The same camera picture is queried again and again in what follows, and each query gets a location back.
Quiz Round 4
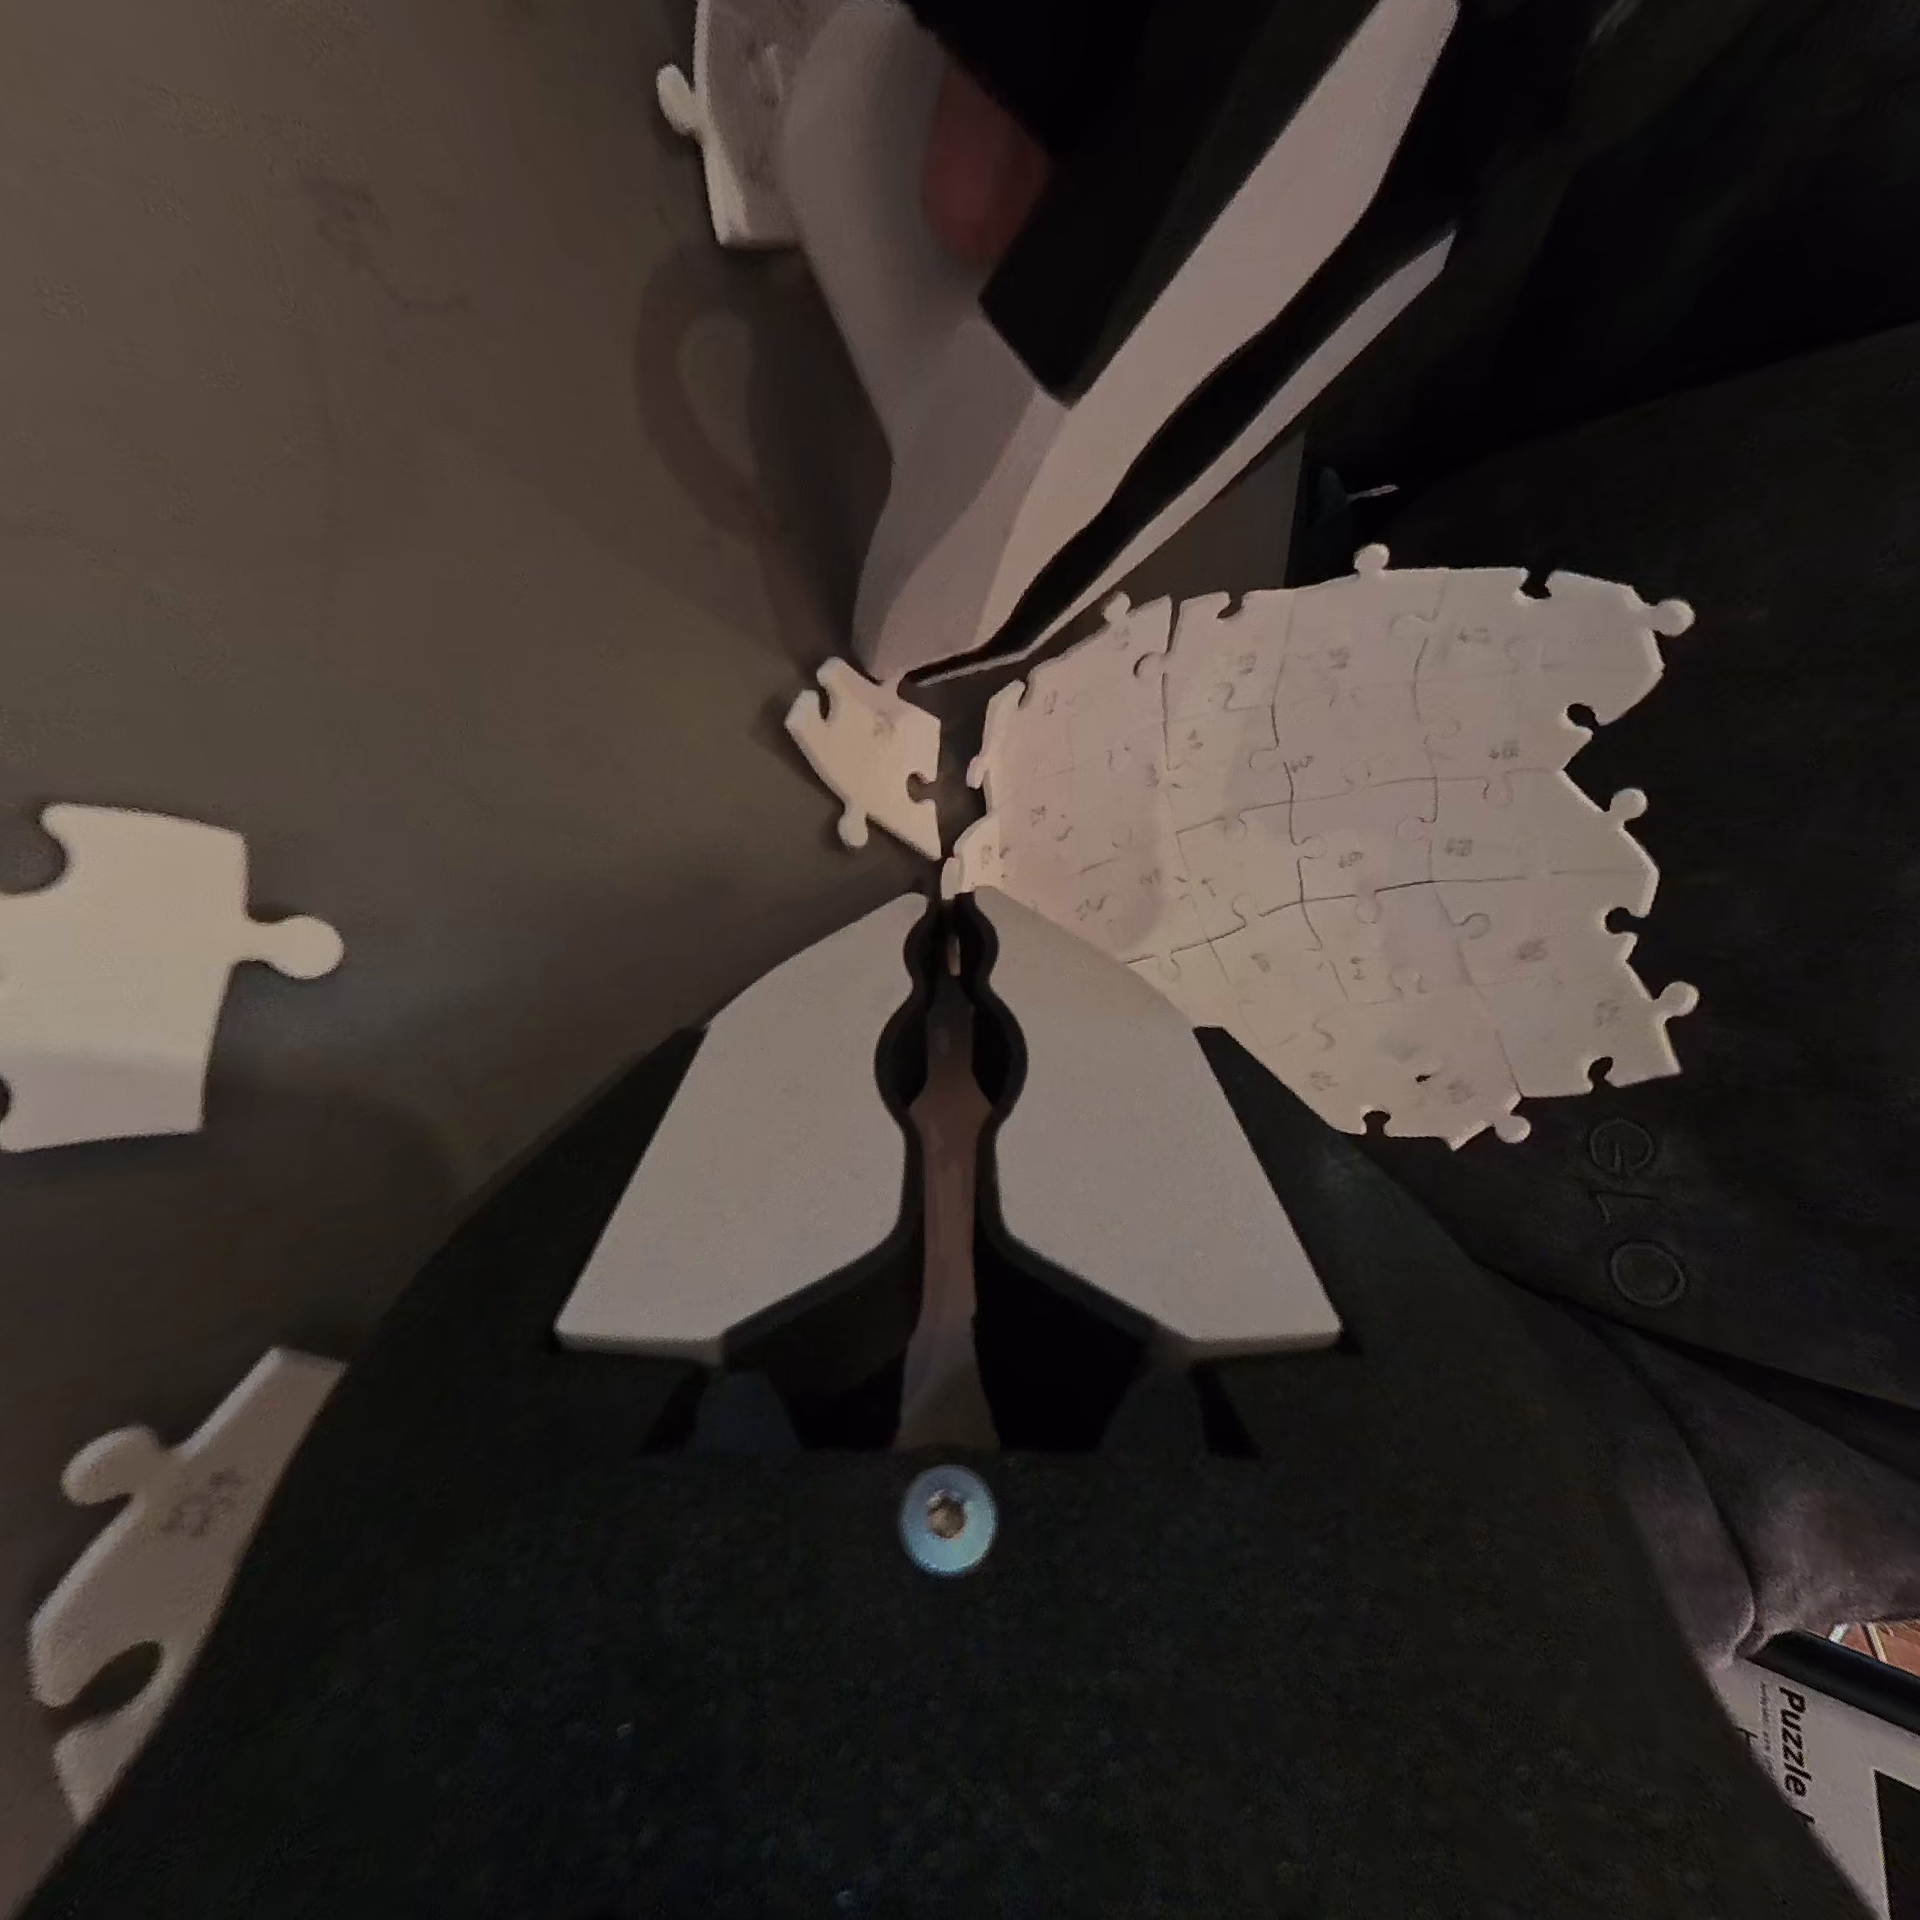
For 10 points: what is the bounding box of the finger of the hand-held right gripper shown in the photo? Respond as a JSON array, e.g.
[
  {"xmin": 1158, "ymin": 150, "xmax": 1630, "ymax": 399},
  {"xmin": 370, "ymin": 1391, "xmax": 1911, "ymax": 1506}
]
[
  {"xmin": 856, "ymin": 0, "xmax": 1467, "ymax": 680},
  {"xmin": 908, "ymin": 233, "xmax": 1458, "ymax": 691}
]

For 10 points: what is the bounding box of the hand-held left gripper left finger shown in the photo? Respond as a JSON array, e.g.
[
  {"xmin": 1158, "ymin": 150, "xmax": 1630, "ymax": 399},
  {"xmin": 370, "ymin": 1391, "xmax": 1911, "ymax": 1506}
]
[{"xmin": 553, "ymin": 891, "xmax": 928, "ymax": 1357}]

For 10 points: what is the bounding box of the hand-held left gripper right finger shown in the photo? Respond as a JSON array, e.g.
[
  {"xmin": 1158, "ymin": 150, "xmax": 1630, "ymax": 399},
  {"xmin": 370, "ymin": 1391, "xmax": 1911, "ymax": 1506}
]
[{"xmin": 960, "ymin": 887, "xmax": 1344, "ymax": 1353}]

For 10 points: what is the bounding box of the partly built colourful puzzle ball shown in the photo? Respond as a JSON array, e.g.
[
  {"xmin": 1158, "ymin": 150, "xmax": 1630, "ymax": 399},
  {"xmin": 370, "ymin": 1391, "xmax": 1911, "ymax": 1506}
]
[{"xmin": 940, "ymin": 542, "xmax": 1702, "ymax": 1151}]

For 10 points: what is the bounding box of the single white puzzle piece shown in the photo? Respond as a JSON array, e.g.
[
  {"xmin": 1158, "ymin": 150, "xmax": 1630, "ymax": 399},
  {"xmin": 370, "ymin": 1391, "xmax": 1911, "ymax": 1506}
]
[{"xmin": 782, "ymin": 655, "xmax": 945, "ymax": 853}]

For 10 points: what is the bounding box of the group of white puzzle pieces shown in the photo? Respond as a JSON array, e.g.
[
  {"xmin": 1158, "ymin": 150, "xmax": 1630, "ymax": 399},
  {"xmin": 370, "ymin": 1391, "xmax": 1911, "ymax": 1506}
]
[{"xmin": 0, "ymin": 0, "xmax": 806, "ymax": 1828}]

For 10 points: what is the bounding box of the person's right hand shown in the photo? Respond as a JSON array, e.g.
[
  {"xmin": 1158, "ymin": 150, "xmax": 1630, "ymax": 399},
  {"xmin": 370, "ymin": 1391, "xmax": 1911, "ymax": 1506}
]
[{"xmin": 921, "ymin": 68, "xmax": 1052, "ymax": 261}]

